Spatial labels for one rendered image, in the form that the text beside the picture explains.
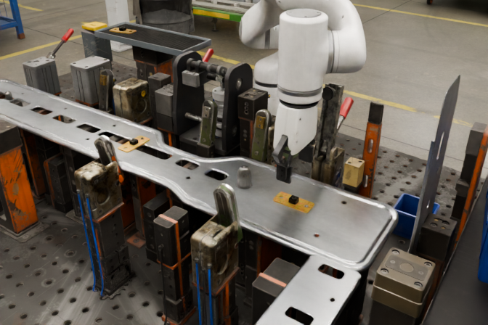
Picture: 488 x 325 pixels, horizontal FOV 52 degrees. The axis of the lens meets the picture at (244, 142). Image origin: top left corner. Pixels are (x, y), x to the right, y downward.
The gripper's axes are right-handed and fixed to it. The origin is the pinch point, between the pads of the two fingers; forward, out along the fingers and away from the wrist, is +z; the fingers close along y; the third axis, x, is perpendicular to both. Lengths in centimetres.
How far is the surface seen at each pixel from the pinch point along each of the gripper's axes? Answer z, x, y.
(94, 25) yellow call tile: -6, -94, -32
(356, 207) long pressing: 8.8, 12.1, -5.7
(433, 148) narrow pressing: -16.4, 26.8, 6.8
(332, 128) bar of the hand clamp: -3.2, 1.6, -13.7
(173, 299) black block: 31.5, -18.5, 19.9
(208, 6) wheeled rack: 89, -300, -362
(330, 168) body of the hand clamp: 6.5, 2.6, -12.8
